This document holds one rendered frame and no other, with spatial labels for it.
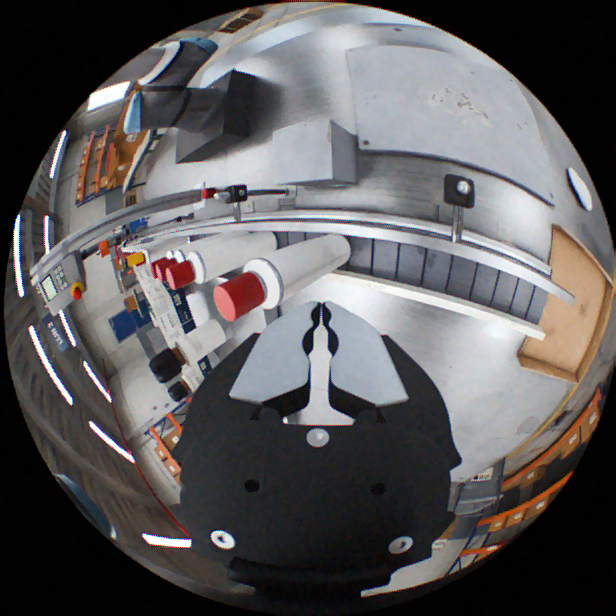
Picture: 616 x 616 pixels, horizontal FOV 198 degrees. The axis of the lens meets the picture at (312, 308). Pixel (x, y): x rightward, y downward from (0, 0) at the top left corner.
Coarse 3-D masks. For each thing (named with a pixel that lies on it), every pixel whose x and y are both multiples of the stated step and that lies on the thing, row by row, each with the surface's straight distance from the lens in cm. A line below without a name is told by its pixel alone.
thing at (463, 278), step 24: (192, 240) 70; (288, 240) 37; (360, 240) 30; (384, 240) 29; (360, 264) 31; (384, 264) 30; (408, 264) 29; (432, 264) 29; (456, 264) 29; (480, 264) 30; (432, 288) 30; (456, 288) 30; (480, 288) 31; (504, 288) 32; (528, 288) 34; (504, 312) 33; (528, 312) 35
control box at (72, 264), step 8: (64, 240) 72; (64, 256) 65; (72, 256) 64; (80, 256) 73; (56, 264) 66; (64, 264) 66; (72, 264) 66; (80, 264) 70; (48, 272) 67; (64, 272) 67; (72, 272) 67; (80, 272) 69; (40, 280) 69; (72, 280) 69; (80, 280) 70; (40, 288) 71; (56, 288) 70; (72, 288) 71; (80, 288) 71; (56, 296) 72; (64, 296) 73; (72, 296) 73; (48, 304) 74; (56, 304) 74; (64, 304) 75; (56, 312) 77
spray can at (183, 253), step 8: (240, 232) 43; (248, 232) 43; (208, 240) 39; (216, 240) 39; (184, 248) 37; (192, 248) 37; (176, 256) 36; (184, 256) 35; (160, 264) 35; (168, 264) 35; (160, 272) 35; (160, 280) 36
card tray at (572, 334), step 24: (552, 240) 41; (576, 240) 42; (552, 264) 42; (576, 264) 48; (576, 288) 49; (600, 288) 60; (552, 312) 45; (576, 312) 52; (600, 312) 63; (528, 336) 44; (552, 336) 48; (576, 336) 56; (600, 336) 62; (528, 360) 47; (552, 360) 53; (576, 360) 62
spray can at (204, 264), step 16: (224, 240) 34; (240, 240) 34; (256, 240) 35; (272, 240) 38; (192, 256) 30; (208, 256) 30; (224, 256) 31; (240, 256) 33; (256, 256) 35; (176, 272) 29; (192, 272) 29; (208, 272) 30; (224, 272) 32; (176, 288) 30
